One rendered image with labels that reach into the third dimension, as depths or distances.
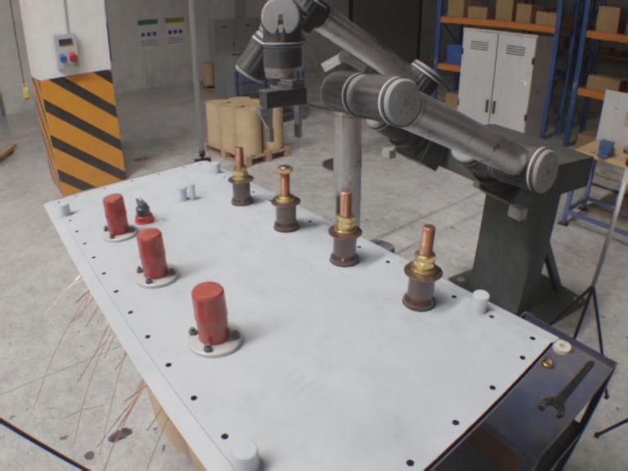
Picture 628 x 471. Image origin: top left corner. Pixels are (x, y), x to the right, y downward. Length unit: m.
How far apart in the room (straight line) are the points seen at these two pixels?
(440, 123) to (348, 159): 0.34
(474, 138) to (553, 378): 0.91
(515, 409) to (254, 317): 0.95
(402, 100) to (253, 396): 0.91
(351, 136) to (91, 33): 4.86
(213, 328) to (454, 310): 0.56
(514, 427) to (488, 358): 0.59
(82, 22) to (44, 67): 0.71
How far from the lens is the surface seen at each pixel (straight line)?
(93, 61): 6.10
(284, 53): 1.27
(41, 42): 5.98
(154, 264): 1.21
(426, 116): 1.47
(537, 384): 1.74
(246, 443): 0.76
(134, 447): 2.64
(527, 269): 3.30
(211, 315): 0.93
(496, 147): 1.77
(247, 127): 6.28
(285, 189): 1.40
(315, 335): 1.01
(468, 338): 1.05
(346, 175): 1.61
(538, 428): 1.59
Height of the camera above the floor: 2.01
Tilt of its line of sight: 27 degrees down
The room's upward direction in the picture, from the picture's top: straight up
